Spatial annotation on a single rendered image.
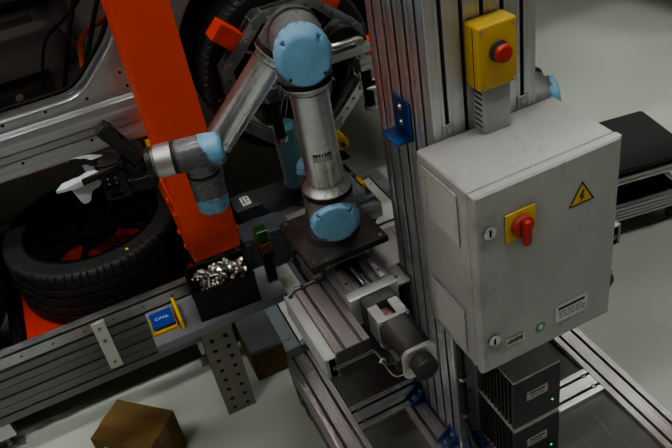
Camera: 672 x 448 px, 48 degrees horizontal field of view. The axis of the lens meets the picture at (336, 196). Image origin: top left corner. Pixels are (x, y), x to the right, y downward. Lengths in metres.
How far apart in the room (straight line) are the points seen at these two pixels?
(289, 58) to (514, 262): 0.60
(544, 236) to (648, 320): 1.41
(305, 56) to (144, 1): 0.69
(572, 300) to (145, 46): 1.27
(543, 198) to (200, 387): 1.71
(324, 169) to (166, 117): 0.69
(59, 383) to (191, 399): 0.45
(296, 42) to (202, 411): 1.60
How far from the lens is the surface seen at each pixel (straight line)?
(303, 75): 1.54
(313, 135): 1.64
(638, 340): 2.83
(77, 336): 2.69
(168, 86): 2.20
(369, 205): 3.17
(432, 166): 1.47
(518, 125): 1.57
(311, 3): 2.67
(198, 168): 1.66
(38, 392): 2.81
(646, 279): 3.06
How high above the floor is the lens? 2.05
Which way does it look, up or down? 35 degrees down
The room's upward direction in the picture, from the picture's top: 11 degrees counter-clockwise
